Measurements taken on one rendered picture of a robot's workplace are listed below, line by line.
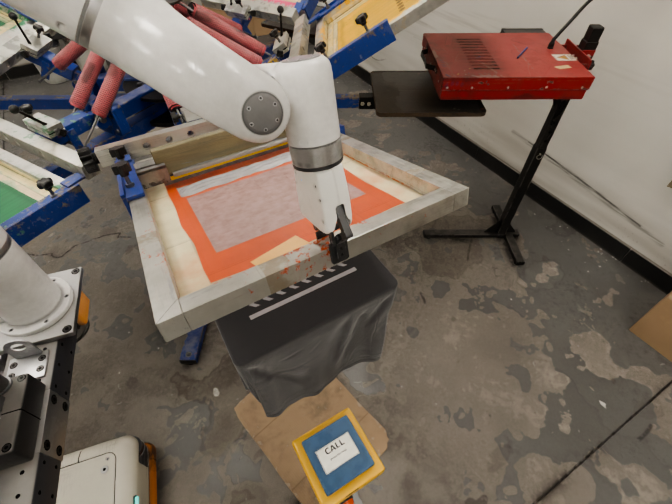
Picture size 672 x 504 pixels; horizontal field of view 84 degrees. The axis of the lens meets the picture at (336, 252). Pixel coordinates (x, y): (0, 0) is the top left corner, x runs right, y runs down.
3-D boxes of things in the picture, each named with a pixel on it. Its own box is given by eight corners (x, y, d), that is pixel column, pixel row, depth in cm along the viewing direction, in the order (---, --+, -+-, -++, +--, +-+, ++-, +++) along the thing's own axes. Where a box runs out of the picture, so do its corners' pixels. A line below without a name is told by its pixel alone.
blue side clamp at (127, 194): (154, 214, 92) (142, 188, 88) (133, 221, 90) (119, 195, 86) (142, 177, 114) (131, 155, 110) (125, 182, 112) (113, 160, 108)
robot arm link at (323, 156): (276, 138, 55) (280, 156, 57) (301, 153, 49) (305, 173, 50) (320, 125, 58) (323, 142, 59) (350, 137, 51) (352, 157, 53)
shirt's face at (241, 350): (397, 284, 97) (397, 282, 96) (237, 365, 82) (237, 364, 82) (310, 183, 124) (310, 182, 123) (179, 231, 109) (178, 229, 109)
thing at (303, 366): (385, 358, 128) (401, 283, 96) (264, 428, 113) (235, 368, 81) (380, 350, 130) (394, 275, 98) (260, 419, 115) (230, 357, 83)
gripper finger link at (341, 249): (325, 229, 58) (331, 263, 62) (335, 238, 56) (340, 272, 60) (342, 222, 60) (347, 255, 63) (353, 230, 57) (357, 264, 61)
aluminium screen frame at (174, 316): (468, 204, 73) (469, 187, 71) (165, 343, 54) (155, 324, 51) (300, 125, 132) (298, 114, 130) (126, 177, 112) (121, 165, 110)
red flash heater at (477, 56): (546, 56, 178) (558, 28, 169) (591, 103, 148) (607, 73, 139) (419, 57, 178) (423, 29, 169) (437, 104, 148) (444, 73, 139)
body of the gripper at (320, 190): (279, 151, 56) (294, 215, 63) (308, 170, 49) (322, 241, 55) (322, 137, 59) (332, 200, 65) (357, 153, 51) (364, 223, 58)
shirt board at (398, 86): (460, 87, 186) (464, 70, 180) (482, 130, 159) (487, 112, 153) (191, 88, 185) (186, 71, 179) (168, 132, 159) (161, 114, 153)
